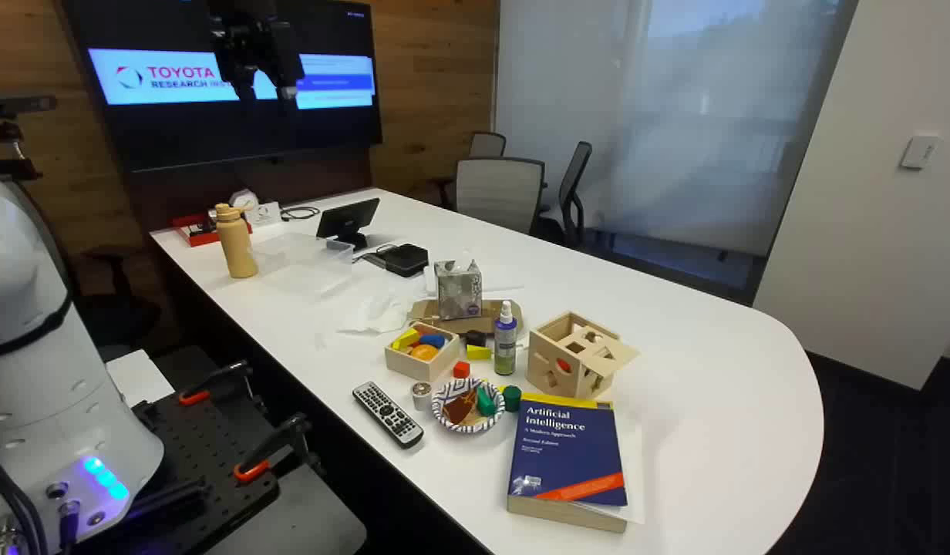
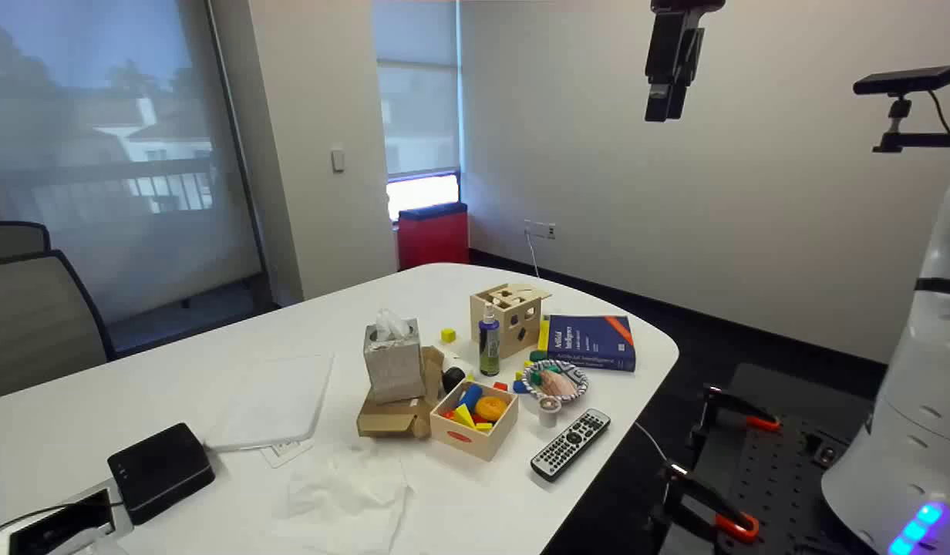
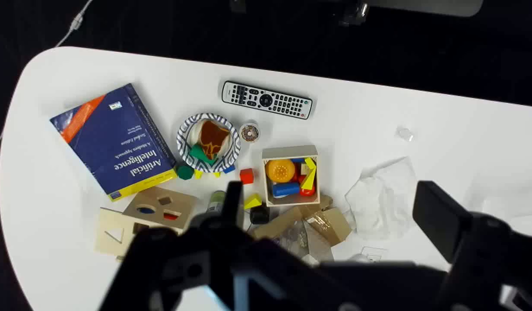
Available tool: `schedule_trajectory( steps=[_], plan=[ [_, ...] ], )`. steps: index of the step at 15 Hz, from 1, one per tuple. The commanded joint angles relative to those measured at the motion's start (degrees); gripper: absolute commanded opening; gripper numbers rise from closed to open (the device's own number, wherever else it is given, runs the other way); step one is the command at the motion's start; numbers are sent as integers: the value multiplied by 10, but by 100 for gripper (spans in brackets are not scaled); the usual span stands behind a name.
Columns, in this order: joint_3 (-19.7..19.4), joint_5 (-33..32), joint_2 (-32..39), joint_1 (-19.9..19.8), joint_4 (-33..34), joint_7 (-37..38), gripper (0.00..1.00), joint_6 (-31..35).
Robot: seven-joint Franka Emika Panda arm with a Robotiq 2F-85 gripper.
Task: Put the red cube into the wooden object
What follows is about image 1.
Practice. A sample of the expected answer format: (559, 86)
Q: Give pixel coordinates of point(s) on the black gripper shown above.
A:
(252, 47)

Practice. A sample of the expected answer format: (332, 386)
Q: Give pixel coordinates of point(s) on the red cube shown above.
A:
(460, 368)

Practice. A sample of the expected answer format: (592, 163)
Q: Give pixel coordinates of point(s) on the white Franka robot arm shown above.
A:
(30, 389)

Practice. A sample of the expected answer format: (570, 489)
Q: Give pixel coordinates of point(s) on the red flat object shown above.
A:
(198, 236)

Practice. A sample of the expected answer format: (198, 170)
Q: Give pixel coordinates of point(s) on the white items cluster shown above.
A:
(260, 207)

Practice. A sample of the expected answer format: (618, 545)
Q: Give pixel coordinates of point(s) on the black tablet on stand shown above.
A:
(347, 220)

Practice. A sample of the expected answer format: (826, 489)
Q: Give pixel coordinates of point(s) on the grey mesh office chair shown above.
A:
(498, 188)
(486, 144)

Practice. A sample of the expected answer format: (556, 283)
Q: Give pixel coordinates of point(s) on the black square device box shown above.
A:
(402, 257)

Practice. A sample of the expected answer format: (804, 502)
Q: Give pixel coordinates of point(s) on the patterned tissue box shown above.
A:
(457, 287)

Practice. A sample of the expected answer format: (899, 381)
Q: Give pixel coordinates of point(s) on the flat cardboard box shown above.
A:
(433, 311)

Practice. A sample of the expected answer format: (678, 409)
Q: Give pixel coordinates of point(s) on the wooden tray of coloured blocks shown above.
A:
(422, 348)

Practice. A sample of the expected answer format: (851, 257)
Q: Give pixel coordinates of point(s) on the dark office chair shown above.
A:
(570, 188)

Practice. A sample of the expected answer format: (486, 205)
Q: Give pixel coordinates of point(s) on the yellow block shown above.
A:
(480, 352)

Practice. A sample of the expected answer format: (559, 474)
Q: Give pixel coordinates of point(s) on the small white cup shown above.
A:
(421, 393)

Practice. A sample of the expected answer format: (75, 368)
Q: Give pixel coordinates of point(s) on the spray bottle with green label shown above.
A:
(503, 340)

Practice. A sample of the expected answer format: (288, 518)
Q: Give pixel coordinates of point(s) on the black remote control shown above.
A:
(385, 413)

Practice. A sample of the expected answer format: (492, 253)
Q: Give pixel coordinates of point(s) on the patterned plate with toys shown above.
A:
(467, 404)

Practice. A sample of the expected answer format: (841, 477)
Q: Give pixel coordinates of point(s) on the green cylinder block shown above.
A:
(509, 395)

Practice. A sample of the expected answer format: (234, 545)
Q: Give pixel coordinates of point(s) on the wooden shape sorter box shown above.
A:
(577, 354)

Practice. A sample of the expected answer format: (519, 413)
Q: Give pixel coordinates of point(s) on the blue textbook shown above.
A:
(569, 458)

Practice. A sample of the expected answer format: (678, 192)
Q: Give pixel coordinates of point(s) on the wall television screen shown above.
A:
(168, 124)

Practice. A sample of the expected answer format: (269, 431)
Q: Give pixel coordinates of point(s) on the white wall light switch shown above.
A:
(916, 153)

